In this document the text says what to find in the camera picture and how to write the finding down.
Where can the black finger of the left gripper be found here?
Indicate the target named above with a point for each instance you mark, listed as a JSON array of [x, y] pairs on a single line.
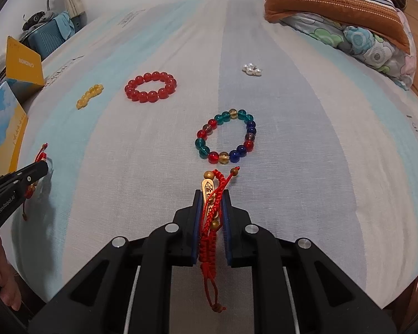
[[13, 187]]

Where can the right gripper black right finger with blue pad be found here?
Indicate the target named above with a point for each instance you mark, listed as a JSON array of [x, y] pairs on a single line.
[[296, 287]]

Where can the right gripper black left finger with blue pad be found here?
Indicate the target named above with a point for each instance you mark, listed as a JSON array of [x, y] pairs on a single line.
[[126, 286]]

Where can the red cord bracelet gold charm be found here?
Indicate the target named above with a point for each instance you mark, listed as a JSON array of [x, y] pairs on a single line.
[[213, 186]]

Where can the person's left hand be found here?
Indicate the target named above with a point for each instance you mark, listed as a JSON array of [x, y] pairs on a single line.
[[10, 293]]

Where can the sky print cardboard box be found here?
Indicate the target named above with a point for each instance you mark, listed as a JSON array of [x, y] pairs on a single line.
[[13, 122]]

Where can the yellow box flap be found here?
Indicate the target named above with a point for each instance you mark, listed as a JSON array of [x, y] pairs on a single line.
[[23, 65]]

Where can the teal suitcase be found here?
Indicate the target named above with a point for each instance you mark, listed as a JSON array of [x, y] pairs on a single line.
[[45, 39]]

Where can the light blue cloth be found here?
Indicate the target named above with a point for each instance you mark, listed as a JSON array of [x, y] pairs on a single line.
[[65, 25]]

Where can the white pearl earrings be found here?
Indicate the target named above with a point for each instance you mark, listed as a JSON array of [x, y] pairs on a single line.
[[251, 70]]

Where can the floral quilt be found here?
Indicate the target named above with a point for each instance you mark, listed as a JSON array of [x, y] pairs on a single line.
[[369, 48]]

